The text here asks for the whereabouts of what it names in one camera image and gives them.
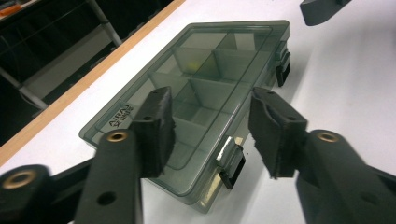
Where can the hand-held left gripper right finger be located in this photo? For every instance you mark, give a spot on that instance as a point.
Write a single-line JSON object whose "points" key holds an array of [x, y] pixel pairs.
{"points": [[275, 133]]}

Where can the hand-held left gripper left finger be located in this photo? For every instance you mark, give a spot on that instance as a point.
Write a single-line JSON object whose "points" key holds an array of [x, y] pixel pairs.
{"points": [[155, 133]]}

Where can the grey transparent compartment box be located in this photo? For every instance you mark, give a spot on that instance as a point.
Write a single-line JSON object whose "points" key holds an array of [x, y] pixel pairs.
{"points": [[202, 93]]}

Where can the yellow foam earplug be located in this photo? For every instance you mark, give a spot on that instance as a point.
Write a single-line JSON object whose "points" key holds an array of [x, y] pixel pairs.
{"points": [[193, 65]]}

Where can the wooden table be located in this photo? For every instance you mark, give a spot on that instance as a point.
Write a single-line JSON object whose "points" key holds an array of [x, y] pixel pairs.
{"points": [[77, 90]]}

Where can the white metal stand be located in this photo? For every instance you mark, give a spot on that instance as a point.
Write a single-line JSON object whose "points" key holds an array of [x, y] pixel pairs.
{"points": [[62, 56]]}

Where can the orange object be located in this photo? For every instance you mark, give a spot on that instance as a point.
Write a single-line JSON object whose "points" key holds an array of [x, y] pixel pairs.
{"points": [[9, 10]]}

